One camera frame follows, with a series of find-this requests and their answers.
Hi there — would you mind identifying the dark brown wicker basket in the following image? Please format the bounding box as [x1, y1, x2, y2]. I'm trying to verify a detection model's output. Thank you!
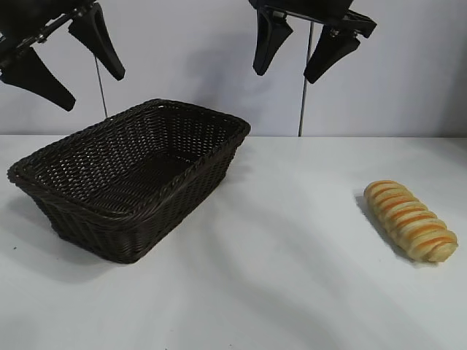
[6, 98, 252, 264]

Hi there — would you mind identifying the long twisted striped bread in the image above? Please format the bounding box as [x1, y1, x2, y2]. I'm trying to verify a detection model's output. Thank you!
[363, 179, 459, 264]

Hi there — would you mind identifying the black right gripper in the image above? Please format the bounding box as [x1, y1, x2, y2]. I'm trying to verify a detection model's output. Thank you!
[247, 0, 379, 85]

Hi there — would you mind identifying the thin dark backdrop rod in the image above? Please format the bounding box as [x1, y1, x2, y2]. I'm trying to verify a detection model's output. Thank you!
[95, 54, 109, 117]

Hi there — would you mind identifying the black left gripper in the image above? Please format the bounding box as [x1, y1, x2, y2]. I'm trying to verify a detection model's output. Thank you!
[0, 0, 126, 112]

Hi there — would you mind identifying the grey metal backdrop rod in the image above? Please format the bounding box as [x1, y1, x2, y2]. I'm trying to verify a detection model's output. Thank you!
[298, 10, 315, 138]

